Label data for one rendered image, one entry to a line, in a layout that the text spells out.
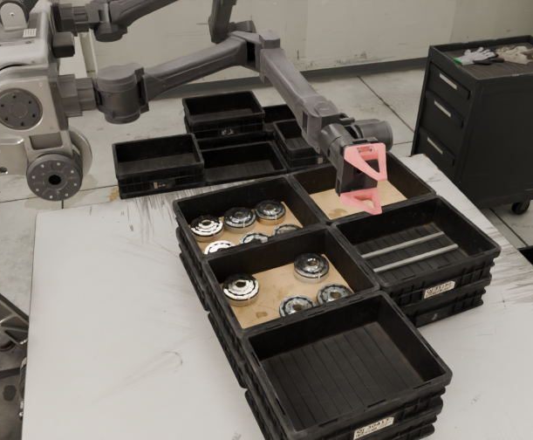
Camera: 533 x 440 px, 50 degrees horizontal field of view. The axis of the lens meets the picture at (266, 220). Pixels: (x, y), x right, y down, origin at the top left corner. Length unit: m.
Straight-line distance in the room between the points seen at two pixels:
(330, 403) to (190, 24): 3.52
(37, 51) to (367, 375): 1.05
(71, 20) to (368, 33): 3.54
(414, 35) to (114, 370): 4.12
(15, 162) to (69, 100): 0.52
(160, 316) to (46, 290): 0.39
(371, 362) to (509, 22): 4.49
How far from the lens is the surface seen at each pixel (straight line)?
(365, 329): 1.56
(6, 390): 2.34
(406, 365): 1.51
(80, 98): 1.27
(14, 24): 1.48
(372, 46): 5.04
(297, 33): 4.74
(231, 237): 1.82
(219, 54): 1.40
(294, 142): 3.01
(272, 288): 1.64
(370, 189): 1.00
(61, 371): 1.71
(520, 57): 3.25
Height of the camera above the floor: 1.97
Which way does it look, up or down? 37 degrees down
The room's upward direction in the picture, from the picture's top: straight up
